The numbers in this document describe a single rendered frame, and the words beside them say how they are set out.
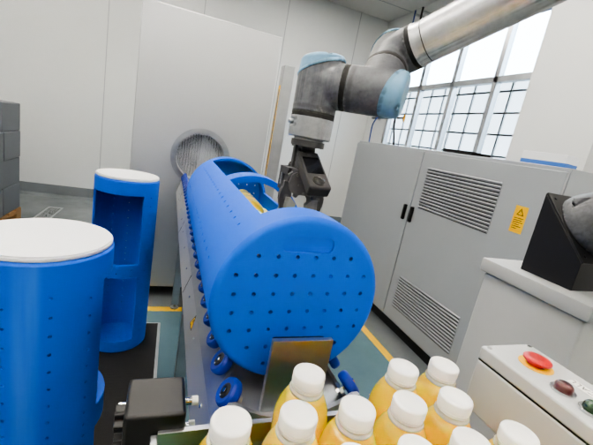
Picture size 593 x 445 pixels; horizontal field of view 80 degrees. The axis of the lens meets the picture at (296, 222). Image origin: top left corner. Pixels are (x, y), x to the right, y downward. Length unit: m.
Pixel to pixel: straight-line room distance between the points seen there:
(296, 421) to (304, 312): 0.24
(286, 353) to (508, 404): 0.31
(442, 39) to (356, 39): 5.57
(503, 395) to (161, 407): 0.45
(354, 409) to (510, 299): 0.84
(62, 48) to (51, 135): 1.10
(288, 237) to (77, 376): 0.63
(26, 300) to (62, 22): 5.13
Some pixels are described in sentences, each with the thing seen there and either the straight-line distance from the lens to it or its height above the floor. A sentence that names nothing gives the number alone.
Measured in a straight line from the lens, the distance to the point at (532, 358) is 0.62.
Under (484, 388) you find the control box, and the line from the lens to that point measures 0.63.
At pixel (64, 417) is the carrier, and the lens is 1.05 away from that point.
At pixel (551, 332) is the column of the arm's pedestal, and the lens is 1.14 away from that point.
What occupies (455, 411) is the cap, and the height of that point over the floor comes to 1.07.
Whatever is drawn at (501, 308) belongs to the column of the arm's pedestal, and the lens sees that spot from 1.22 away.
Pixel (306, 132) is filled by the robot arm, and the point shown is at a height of 1.36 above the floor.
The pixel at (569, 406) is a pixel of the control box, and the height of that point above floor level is 1.10.
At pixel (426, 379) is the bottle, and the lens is 0.58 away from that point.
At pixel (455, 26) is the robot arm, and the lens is 0.80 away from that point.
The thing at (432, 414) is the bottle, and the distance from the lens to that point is 0.52.
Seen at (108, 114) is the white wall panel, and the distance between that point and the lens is 5.65.
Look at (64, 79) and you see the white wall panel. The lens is 5.75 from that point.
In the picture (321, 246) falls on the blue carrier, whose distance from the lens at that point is 0.57.
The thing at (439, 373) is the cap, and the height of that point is 1.07.
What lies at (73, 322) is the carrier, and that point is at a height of 0.88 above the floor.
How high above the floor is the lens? 1.34
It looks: 13 degrees down
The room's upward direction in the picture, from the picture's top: 11 degrees clockwise
